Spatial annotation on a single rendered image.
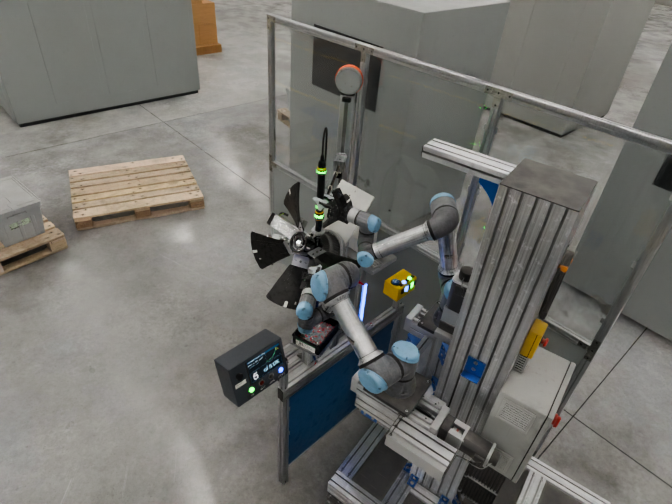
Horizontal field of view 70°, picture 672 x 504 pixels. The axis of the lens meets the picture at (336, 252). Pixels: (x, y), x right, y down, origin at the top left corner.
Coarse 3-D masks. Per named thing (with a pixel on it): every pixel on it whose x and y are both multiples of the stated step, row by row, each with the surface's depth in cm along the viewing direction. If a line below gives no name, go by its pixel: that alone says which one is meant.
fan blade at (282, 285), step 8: (288, 272) 258; (296, 272) 258; (280, 280) 257; (288, 280) 257; (296, 280) 258; (272, 288) 258; (280, 288) 257; (288, 288) 257; (296, 288) 258; (272, 296) 258; (280, 296) 257; (288, 296) 257; (296, 296) 258; (280, 304) 257; (288, 304) 257
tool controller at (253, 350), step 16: (256, 336) 199; (272, 336) 198; (240, 352) 191; (256, 352) 189; (272, 352) 195; (224, 368) 183; (240, 368) 185; (256, 368) 191; (272, 368) 197; (224, 384) 191; (240, 384) 187; (256, 384) 193; (240, 400) 189
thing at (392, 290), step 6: (402, 270) 266; (396, 276) 262; (402, 276) 262; (408, 276) 262; (390, 282) 257; (408, 282) 258; (384, 288) 261; (390, 288) 258; (396, 288) 254; (402, 288) 256; (390, 294) 260; (396, 294) 256; (402, 294) 259; (396, 300) 258
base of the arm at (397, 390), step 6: (414, 378) 203; (396, 384) 200; (402, 384) 199; (408, 384) 200; (414, 384) 203; (390, 390) 202; (396, 390) 201; (402, 390) 202; (408, 390) 201; (414, 390) 205; (396, 396) 202; (402, 396) 202; (408, 396) 203
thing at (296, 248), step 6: (294, 234) 257; (300, 234) 257; (306, 234) 254; (312, 234) 265; (294, 240) 257; (300, 240) 256; (306, 240) 252; (312, 240) 257; (294, 246) 256; (300, 246) 254; (306, 246) 252; (312, 246) 257; (318, 246) 261; (294, 252) 256; (300, 252) 254; (306, 252) 256; (312, 258) 262
